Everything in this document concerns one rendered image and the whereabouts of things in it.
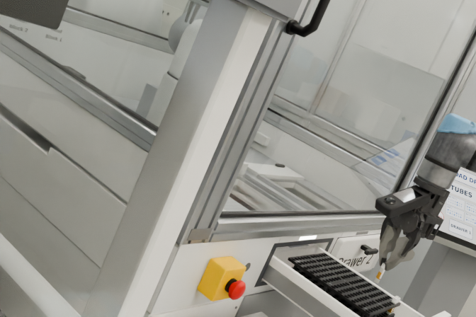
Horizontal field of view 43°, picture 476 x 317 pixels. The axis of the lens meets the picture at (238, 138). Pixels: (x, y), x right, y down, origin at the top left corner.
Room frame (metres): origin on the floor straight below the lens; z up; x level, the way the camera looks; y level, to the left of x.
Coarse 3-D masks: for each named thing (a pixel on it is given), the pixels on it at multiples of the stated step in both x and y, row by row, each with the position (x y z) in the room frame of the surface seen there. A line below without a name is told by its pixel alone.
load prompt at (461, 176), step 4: (460, 172) 2.12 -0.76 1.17; (464, 172) 2.13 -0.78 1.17; (456, 176) 2.11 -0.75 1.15; (460, 176) 2.11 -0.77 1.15; (464, 176) 2.12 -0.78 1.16; (468, 176) 2.13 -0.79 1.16; (472, 176) 2.13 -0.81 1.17; (456, 180) 2.10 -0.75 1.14; (460, 180) 2.10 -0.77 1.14; (464, 180) 2.11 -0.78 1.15; (468, 180) 2.12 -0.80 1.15; (472, 180) 2.12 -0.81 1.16; (468, 184) 2.11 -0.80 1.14; (472, 184) 2.12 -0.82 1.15
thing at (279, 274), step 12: (276, 252) 1.34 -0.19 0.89; (288, 252) 1.38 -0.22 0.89; (300, 252) 1.44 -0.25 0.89; (312, 252) 1.49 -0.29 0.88; (324, 252) 1.49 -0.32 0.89; (276, 264) 1.29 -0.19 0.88; (288, 264) 1.41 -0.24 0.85; (264, 276) 1.29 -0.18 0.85; (276, 276) 1.28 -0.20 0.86; (288, 276) 1.27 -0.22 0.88; (300, 276) 1.25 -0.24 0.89; (360, 276) 1.43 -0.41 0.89; (276, 288) 1.27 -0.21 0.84; (288, 288) 1.26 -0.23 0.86; (300, 288) 1.24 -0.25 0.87; (312, 288) 1.23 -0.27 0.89; (300, 300) 1.24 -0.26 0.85; (312, 300) 1.22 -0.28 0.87; (324, 300) 1.21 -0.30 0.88; (336, 300) 1.21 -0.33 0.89; (312, 312) 1.21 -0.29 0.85; (324, 312) 1.20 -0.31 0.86; (336, 312) 1.19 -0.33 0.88; (348, 312) 1.18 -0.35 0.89; (396, 312) 1.36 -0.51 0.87; (408, 312) 1.35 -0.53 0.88
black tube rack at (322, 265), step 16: (304, 256) 1.37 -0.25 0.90; (320, 256) 1.42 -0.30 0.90; (304, 272) 1.35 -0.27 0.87; (320, 272) 1.31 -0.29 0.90; (336, 272) 1.36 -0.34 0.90; (352, 272) 1.40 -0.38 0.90; (320, 288) 1.30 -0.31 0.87; (336, 288) 1.26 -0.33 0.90; (352, 288) 1.31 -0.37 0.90; (368, 288) 1.35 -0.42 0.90; (352, 304) 1.22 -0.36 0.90; (368, 304) 1.25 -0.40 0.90
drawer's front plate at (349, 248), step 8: (344, 240) 1.55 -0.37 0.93; (352, 240) 1.58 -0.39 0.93; (360, 240) 1.62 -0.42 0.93; (368, 240) 1.67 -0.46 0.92; (376, 240) 1.72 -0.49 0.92; (336, 248) 1.54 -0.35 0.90; (344, 248) 1.56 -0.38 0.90; (352, 248) 1.60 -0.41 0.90; (360, 248) 1.64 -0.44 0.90; (336, 256) 1.53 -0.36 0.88; (344, 256) 1.58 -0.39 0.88; (352, 256) 1.62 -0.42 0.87; (360, 256) 1.67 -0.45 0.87; (368, 256) 1.72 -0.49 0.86; (360, 264) 1.69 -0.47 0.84; (368, 264) 1.75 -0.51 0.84
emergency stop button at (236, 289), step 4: (240, 280) 1.09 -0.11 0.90; (232, 284) 1.09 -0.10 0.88; (236, 284) 1.08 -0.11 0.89; (240, 284) 1.08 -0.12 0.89; (244, 284) 1.09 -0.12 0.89; (232, 288) 1.08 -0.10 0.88; (236, 288) 1.08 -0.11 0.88; (240, 288) 1.08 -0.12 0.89; (244, 288) 1.10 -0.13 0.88; (232, 292) 1.07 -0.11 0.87; (236, 292) 1.08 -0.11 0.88; (240, 292) 1.09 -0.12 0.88; (232, 296) 1.08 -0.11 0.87; (236, 296) 1.08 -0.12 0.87; (240, 296) 1.10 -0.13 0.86
